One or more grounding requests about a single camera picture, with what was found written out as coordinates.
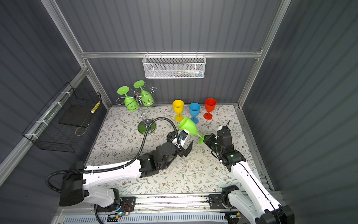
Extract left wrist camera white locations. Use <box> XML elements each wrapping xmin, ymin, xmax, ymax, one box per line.
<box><xmin>177</xmin><ymin>130</ymin><xmax>189</xmax><ymax>147</ymax></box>

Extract items in white basket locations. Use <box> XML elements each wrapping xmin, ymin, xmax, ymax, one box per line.
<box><xmin>165</xmin><ymin>69</ymin><xmax>204</xmax><ymax>78</ymax></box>

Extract red wine glass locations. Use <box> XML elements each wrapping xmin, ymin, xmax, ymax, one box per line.
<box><xmin>203</xmin><ymin>98</ymin><xmax>217</xmax><ymax>120</ymax></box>

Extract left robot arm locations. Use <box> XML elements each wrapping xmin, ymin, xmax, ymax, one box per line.
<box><xmin>59</xmin><ymin>131</ymin><xmax>193</xmax><ymax>210</ymax></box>

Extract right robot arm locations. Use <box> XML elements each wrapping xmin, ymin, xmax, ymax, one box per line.
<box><xmin>203</xmin><ymin>126</ymin><xmax>295</xmax><ymax>224</ymax></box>

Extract black corrugated cable hose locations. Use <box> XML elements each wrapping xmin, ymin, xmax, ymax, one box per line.
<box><xmin>45</xmin><ymin>117</ymin><xmax>180</xmax><ymax>194</ymax></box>

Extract yellow wine glass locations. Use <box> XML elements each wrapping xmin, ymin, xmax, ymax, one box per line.
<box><xmin>172</xmin><ymin>99</ymin><xmax>184</xmax><ymax>122</ymax></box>

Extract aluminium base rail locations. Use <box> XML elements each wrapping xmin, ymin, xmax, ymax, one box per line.
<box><xmin>55</xmin><ymin>191</ymin><xmax>286</xmax><ymax>216</ymax></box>

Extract white wire mesh basket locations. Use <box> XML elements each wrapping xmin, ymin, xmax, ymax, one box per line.
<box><xmin>142</xmin><ymin>53</ymin><xmax>207</xmax><ymax>79</ymax></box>

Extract green wine glass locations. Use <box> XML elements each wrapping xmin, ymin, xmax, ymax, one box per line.
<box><xmin>179</xmin><ymin>117</ymin><xmax>210</xmax><ymax>145</ymax></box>
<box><xmin>133</xmin><ymin>80</ymin><xmax>154</xmax><ymax>106</ymax></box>
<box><xmin>116</xmin><ymin>86</ymin><xmax>139</xmax><ymax>112</ymax></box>

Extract yellow item in black basket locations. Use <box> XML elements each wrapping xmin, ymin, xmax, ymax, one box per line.
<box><xmin>90</xmin><ymin>101</ymin><xmax>101</xmax><ymax>113</ymax></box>

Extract blue wine glass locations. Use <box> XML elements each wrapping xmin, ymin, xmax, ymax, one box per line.
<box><xmin>189</xmin><ymin>103</ymin><xmax>200</xmax><ymax>125</ymax></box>

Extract black wire basket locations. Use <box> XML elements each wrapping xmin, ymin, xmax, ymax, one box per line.
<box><xmin>22</xmin><ymin>84</ymin><xmax>102</xmax><ymax>153</ymax></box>

